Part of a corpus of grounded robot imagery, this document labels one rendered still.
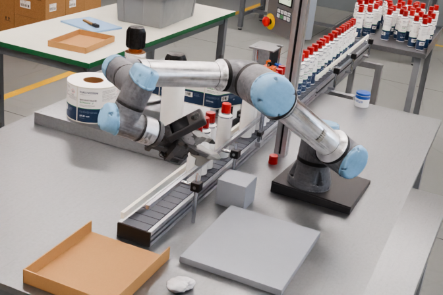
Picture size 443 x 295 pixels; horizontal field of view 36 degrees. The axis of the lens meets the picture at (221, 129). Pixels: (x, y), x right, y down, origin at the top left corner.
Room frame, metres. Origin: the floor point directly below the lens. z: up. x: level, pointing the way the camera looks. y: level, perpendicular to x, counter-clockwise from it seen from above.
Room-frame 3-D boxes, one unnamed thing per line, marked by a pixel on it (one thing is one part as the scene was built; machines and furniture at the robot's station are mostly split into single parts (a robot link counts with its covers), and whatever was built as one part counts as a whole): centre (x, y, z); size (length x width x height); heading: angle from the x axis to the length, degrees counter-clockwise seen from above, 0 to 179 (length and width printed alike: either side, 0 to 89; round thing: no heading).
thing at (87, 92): (2.54, 0.52, 0.95); 0.20 x 0.20 x 0.14
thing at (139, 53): (2.86, 0.40, 1.04); 0.09 x 0.09 x 0.29
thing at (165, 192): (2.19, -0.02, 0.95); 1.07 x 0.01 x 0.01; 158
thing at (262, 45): (2.90, -0.16, 1.14); 0.14 x 0.11 x 0.01; 158
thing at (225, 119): (2.27, -0.01, 0.98); 0.05 x 0.05 x 0.20
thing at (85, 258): (1.55, 0.28, 0.85); 0.30 x 0.26 x 0.04; 158
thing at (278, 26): (2.54, -0.21, 1.38); 0.17 x 0.10 x 0.19; 33
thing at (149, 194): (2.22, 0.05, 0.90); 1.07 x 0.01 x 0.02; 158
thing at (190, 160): (2.05, 0.08, 0.98); 0.05 x 0.05 x 0.20
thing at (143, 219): (2.47, -0.09, 0.86); 1.65 x 0.08 x 0.04; 158
